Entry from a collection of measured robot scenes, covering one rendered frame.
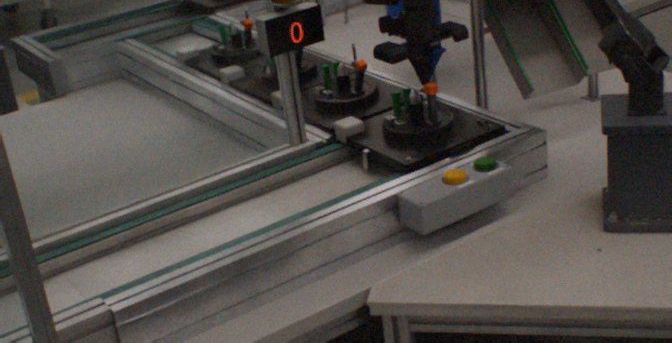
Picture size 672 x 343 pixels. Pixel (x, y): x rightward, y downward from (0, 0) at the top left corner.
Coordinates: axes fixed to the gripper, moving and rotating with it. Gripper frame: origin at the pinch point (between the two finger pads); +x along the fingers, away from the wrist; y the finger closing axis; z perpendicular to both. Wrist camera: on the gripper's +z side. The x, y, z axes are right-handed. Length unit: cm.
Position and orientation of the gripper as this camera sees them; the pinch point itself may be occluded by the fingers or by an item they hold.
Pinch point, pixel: (423, 68)
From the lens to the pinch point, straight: 192.2
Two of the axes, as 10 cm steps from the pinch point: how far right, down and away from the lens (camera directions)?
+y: -8.3, 3.2, -4.7
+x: 1.1, 9.0, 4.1
